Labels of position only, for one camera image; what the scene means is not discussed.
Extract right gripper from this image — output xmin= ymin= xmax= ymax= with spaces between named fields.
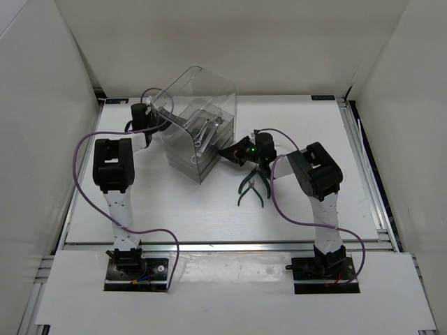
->
xmin=219 ymin=136 xmax=264 ymax=166

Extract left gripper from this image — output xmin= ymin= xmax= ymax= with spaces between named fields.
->
xmin=147 ymin=106 xmax=188 ymax=136

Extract clear plastic drawer organizer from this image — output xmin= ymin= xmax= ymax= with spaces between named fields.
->
xmin=150 ymin=66 xmax=238 ymax=184

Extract small ratchet wrench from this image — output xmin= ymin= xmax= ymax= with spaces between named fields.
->
xmin=193 ymin=119 xmax=210 ymax=147

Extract large ratchet wrench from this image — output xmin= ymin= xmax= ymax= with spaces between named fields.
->
xmin=191 ymin=117 xmax=223 ymax=165

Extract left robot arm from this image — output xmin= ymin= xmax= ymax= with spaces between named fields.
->
xmin=92 ymin=100 xmax=170 ymax=281

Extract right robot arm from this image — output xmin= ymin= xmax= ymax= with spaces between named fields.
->
xmin=219 ymin=131 xmax=347 ymax=279

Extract green handled cutting pliers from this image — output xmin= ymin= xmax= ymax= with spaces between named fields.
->
xmin=237 ymin=167 xmax=272 ymax=207

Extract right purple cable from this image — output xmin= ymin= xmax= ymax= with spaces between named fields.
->
xmin=254 ymin=128 xmax=367 ymax=285

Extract green handled small pliers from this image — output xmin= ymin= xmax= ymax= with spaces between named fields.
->
xmin=237 ymin=181 xmax=265 ymax=208

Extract aluminium right rail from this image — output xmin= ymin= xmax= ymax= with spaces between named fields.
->
xmin=335 ymin=96 xmax=402 ymax=253

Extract aluminium rail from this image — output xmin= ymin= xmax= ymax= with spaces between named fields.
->
xmin=61 ymin=234 xmax=394 ymax=252
xmin=335 ymin=96 xmax=402 ymax=253

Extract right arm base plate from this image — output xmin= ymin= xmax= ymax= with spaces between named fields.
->
xmin=285 ymin=257 xmax=360 ymax=295

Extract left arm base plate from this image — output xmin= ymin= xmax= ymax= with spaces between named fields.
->
xmin=103 ymin=248 xmax=169 ymax=292

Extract aluminium front rail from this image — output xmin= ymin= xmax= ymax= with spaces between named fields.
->
xmin=61 ymin=234 xmax=394 ymax=252

